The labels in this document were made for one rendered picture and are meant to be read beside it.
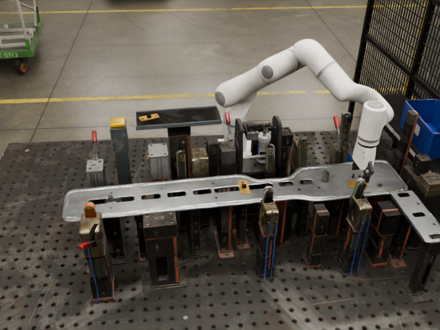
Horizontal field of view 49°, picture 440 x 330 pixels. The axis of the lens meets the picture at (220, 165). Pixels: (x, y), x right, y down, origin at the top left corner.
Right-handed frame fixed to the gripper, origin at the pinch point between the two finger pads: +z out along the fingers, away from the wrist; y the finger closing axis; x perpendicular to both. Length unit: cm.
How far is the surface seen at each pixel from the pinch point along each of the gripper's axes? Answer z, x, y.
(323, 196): 5.0, -16.7, 5.1
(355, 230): 12.1, -8.2, 19.2
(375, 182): 5.0, 7.6, 0.0
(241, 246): 35, -47, -2
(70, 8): 105, -176, -599
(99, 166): -1, -104, -21
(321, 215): 6.0, -21.3, 15.1
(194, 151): -3, -65, -23
